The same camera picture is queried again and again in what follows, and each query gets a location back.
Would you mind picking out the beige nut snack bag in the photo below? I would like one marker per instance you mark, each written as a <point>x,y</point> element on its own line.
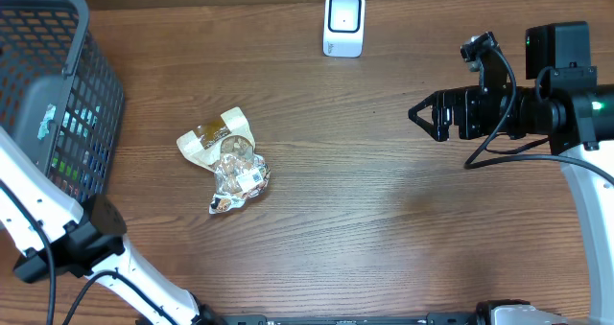
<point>226,148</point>

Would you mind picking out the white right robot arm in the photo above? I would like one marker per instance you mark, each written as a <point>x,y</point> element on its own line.
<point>565,117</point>

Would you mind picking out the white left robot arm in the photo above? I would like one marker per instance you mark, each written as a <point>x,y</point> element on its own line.
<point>56,234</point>

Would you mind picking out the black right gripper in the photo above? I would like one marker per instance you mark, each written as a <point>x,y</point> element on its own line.
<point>462,101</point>

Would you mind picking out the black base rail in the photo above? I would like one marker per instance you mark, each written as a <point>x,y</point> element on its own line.
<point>429,319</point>

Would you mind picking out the white barcode scanner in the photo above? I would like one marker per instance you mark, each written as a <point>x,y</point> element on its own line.
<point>343,28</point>

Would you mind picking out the grey plastic basket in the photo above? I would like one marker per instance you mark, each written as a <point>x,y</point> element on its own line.
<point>61,101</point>

